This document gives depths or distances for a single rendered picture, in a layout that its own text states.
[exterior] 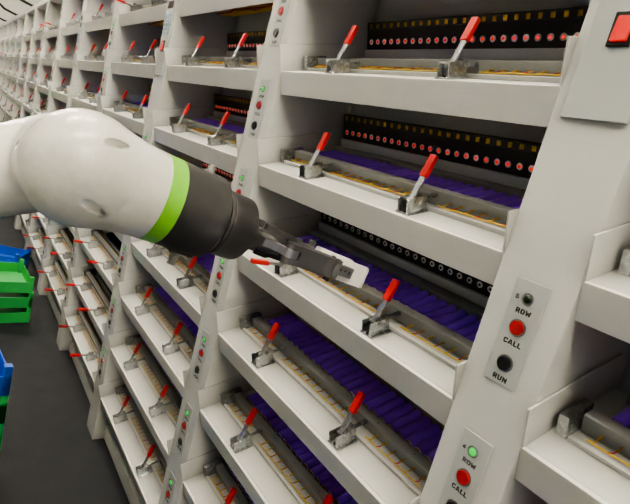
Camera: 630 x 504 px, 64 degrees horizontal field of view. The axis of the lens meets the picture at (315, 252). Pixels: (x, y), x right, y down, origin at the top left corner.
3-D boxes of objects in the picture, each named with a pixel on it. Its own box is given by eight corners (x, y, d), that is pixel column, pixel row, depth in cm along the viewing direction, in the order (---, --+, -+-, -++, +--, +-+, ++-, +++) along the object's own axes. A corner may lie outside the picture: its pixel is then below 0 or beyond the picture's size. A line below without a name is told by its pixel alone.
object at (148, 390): (170, 470, 129) (164, 426, 123) (112, 359, 175) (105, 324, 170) (243, 438, 139) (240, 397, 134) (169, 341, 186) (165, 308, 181)
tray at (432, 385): (449, 430, 64) (457, 365, 60) (238, 270, 111) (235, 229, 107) (544, 377, 74) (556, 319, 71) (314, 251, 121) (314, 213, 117)
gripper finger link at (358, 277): (331, 253, 66) (334, 254, 65) (366, 267, 70) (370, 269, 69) (321, 274, 66) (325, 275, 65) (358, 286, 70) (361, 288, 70)
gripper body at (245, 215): (185, 239, 60) (249, 260, 66) (214, 261, 53) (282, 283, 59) (211, 180, 59) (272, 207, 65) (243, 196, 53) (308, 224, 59)
